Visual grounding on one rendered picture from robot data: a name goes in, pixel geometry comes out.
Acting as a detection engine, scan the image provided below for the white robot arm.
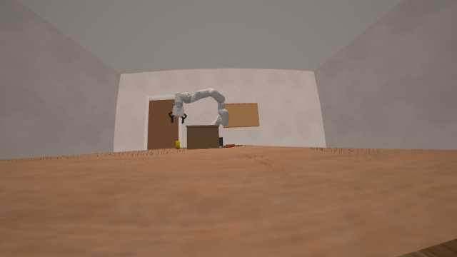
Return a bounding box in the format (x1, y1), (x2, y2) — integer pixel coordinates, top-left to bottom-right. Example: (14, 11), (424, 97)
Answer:
(173, 89), (229, 126)

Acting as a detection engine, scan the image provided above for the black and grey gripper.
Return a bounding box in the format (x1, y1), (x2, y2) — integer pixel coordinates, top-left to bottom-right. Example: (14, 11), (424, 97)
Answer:
(169, 105), (187, 124)

